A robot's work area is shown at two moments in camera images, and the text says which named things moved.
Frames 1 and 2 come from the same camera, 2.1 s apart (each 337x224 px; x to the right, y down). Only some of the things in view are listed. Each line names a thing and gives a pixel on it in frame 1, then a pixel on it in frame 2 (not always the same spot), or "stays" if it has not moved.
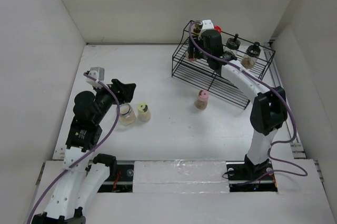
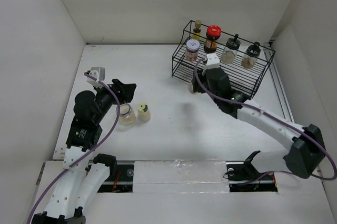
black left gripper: [126, 89] stays
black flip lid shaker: [251, 53] stays
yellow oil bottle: [197, 30] stays
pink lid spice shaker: [202, 102] -> [190, 88]
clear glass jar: [127, 116] stays
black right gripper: [191, 50] -> [197, 86]
